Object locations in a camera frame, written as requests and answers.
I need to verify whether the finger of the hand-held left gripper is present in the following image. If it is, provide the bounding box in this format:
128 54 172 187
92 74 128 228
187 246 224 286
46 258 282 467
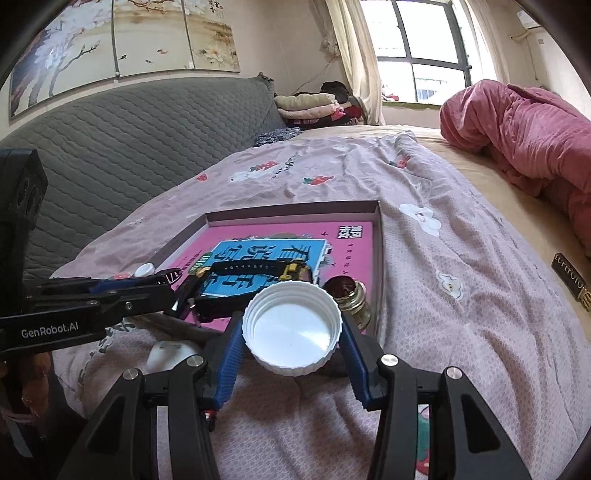
32 282 178 325
25 267 182 298

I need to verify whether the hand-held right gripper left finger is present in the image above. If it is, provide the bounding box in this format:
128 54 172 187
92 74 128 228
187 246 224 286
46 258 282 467
69 310 247 480

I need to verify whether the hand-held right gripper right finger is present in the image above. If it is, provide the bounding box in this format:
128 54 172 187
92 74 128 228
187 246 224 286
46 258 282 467
339 314 532 480

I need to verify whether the white pill bottle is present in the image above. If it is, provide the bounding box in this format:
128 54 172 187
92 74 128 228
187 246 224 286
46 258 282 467
108 263 157 283

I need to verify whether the white ribbed plastic cap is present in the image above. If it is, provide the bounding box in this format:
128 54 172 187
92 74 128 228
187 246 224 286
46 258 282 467
242 281 343 377

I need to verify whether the shallow cardboard tray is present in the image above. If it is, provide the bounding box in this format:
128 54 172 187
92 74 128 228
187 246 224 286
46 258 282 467
143 200 386 343

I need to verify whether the person's left hand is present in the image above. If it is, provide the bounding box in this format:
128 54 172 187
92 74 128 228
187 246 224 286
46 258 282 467
0 355 52 417

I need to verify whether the metal lamp socket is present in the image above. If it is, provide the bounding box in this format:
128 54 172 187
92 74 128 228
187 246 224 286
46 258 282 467
323 276 372 332

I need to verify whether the strawberry printed bedsheet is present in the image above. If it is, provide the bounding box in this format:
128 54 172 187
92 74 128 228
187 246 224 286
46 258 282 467
51 129 591 480

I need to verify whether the grey quilted headboard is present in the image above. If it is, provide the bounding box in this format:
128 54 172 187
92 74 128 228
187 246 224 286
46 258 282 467
0 76 290 283

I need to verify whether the pink and blue book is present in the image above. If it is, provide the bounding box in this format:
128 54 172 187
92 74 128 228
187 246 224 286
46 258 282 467
159 222 374 334

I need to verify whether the beige bed sheet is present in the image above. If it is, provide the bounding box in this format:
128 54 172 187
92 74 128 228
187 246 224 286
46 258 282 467
383 124 591 289

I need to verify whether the dark patterned cloth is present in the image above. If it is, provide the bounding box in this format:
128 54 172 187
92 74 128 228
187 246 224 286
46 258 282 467
254 127 304 149

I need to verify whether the black label tag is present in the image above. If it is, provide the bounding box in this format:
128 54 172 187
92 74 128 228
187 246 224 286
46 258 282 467
551 251 591 313

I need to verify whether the pink folded blanket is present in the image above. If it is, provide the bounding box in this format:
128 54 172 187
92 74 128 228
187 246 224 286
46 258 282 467
277 104 345 123

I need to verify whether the beige folded blanket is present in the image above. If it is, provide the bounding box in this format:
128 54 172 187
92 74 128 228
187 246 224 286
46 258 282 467
274 92 339 112

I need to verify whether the dark clothes pile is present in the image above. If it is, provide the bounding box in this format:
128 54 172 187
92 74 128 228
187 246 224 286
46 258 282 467
286 80 366 127

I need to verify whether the pink quilt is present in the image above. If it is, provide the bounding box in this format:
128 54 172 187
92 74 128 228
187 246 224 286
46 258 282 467
438 79 591 258

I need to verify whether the cream curtain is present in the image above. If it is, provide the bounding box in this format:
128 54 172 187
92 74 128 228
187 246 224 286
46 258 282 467
450 0 512 87
325 0 387 127

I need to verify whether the window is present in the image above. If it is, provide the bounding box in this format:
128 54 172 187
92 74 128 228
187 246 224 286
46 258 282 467
360 0 474 105

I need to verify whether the white air conditioner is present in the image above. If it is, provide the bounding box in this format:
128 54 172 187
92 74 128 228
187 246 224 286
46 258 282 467
517 7 544 31

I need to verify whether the floral wall painting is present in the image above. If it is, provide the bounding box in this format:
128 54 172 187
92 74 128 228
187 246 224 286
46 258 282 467
9 0 244 124

